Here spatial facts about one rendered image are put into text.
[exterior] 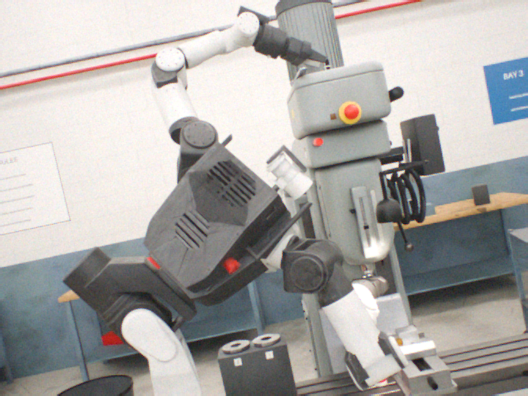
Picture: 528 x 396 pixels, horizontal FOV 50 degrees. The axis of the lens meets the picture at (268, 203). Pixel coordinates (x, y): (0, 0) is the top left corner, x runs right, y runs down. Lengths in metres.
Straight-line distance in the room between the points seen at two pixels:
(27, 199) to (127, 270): 5.12
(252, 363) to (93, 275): 0.67
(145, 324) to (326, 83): 0.78
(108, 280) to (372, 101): 0.83
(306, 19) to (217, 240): 1.00
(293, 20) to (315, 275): 1.02
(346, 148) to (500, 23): 5.10
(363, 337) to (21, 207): 5.44
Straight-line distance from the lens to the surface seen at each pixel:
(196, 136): 1.43
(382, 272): 2.23
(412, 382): 1.74
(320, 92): 1.58
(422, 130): 2.06
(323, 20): 2.01
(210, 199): 1.25
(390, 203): 1.58
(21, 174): 6.45
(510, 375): 1.94
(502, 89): 6.56
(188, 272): 1.26
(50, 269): 6.43
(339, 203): 1.71
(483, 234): 6.47
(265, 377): 1.85
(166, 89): 1.58
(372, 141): 1.68
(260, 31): 1.74
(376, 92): 1.60
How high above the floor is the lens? 1.67
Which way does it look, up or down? 4 degrees down
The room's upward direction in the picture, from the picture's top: 12 degrees counter-clockwise
